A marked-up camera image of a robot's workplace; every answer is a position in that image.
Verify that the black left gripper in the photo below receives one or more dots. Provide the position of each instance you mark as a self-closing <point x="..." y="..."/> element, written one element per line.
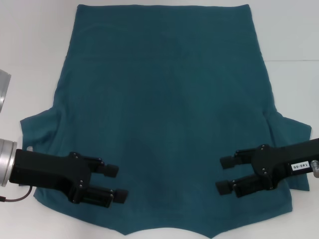
<point x="49" y="169"/>

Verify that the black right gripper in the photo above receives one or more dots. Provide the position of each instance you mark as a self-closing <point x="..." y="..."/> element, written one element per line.
<point x="281" y="159"/>

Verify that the teal blue shirt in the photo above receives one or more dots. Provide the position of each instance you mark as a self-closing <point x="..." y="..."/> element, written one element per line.
<point x="164" y="104"/>

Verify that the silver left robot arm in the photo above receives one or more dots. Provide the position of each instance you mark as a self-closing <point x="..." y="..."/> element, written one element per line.
<point x="6" y="161"/>

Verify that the silver metal bolt fitting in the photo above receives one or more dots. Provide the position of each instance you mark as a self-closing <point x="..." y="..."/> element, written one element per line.
<point x="315" y="168"/>

